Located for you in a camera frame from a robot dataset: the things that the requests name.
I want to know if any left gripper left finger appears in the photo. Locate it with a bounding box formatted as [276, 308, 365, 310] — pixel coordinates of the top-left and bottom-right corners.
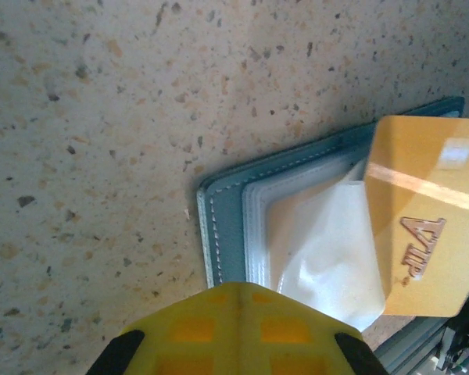
[86, 282, 244, 375]

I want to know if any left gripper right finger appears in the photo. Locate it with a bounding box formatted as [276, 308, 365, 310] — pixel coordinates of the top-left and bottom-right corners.
[239, 282, 388, 375]

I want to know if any gold VIP card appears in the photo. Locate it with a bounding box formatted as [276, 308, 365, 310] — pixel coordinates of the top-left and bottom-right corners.
[363, 114, 469, 318]

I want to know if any teal leather card holder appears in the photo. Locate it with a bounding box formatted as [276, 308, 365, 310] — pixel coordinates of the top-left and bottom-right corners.
[196, 96, 466, 341]

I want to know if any aluminium frame rail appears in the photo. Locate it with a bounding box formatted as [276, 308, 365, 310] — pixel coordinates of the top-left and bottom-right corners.
[374, 312, 454, 375]

